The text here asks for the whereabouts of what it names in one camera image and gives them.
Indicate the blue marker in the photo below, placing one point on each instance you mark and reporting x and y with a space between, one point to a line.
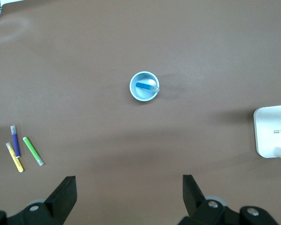
144 85

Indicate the light blue plastic cup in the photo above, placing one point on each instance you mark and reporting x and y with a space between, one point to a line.
142 96

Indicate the green marker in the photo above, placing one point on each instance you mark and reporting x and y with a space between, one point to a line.
32 150

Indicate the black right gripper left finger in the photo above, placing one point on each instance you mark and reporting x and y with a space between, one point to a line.
61 199

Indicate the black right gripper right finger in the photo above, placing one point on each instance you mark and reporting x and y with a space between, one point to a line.
193 199

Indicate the yellow marker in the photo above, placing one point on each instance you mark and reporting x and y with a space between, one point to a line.
15 158

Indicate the purple marker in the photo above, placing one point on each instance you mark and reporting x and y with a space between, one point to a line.
15 143

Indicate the brown table mat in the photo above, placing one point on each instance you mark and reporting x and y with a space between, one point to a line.
140 35

